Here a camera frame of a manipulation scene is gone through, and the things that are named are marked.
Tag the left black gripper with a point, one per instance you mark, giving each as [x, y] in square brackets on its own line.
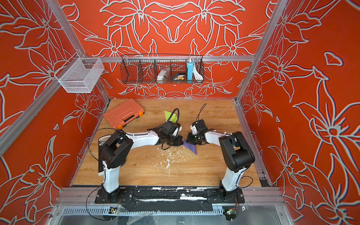
[179, 139]

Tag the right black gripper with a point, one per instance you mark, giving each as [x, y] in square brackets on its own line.
[189, 139]

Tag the purple square paper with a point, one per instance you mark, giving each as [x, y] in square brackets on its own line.
[189, 146]

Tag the lime green square paper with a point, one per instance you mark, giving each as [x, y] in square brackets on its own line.
[171, 117]

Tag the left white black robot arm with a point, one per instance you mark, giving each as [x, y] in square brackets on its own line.
[113, 155]

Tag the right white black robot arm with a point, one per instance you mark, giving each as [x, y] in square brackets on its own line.
[237, 155]

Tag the orange plastic tool case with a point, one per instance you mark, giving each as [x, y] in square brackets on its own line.
[124, 113]

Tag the small black box in basket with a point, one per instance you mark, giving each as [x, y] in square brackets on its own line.
[179, 77]

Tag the clear plastic bag in basket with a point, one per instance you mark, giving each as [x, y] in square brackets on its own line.
[163, 76]

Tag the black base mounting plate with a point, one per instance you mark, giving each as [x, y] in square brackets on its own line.
[171, 199]

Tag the light blue box in basket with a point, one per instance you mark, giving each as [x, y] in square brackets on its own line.
[190, 67]

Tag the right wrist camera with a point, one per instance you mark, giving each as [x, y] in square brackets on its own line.
[198, 127]

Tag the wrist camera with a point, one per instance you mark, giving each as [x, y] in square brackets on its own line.
[170, 128]
[198, 127]

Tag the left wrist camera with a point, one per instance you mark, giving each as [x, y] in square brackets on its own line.
[170, 128]

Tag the black wire wall basket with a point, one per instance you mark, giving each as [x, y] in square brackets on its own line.
[137, 69]

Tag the clear acrylic wall bin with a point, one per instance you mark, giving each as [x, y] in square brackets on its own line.
[80, 75]

